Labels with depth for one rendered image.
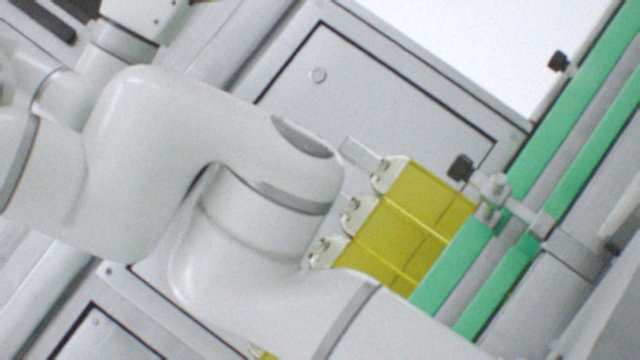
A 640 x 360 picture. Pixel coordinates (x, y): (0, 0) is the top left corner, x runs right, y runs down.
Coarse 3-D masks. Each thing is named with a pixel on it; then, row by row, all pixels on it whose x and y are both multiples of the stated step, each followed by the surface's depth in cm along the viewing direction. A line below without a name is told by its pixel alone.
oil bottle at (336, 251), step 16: (320, 240) 148; (336, 240) 146; (352, 240) 146; (320, 256) 146; (336, 256) 146; (352, 256) 146; (368, 256) 146; (368, 272) 145; (384, 272) 145; (400, 288) 144; (480, 336) 143
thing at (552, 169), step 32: (608, 32) 150; (608, 64) 149; (576, 96) 148; (608, 96) 148; (544, 128) 147; (576, 128) 147; (608, 128) 147; (544, 160) 146; (576, 160) 146; (512, 192) 145; (544, 192) 145; (576, 192) 145; (512, 224) 144
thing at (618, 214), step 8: (632, 184) 136; (624, 192) 136; (632, 192) 116; (624, 200) 118; (632, 200) 117; (616, 208) 122; (624, 208) 120; (632, 208) 121; (608, 216) 136; (616, 216) 123; (624, 216) 125; (608, 224) 127; (616, 224) 129; (600, 232) 131; (608, 232) 129
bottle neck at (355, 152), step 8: (352, 136) 151; (344, 144) 150; (352, 144) 150; (360, 144) 150; (344, 152) 150; (352, 152) 150; (360, 152) 150; (368, 152) 150; (376, 152) 150; (352, 160) 150; (360, 160) 150; (368, 160) 150; (376, 160) 150; (360, 168) 150; (368, 168) 150; (368, 176) 150
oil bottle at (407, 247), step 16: (352, 208) 147; (368, 208) 147; (384, 208) 147; (352, 224) 146; (368, 224) 146; (384, 224) 146; (400, 224) 146; (416, 224) 146; (368, 240) 146; (384, 240) 146; (400, 240) 146; (416, 240) 146; (432, 240) 145; (384, 256) 145; (400, 256) 145; (416, 256) 145; (432, 256) 145; (400, 272) 146; (416, 272) 145
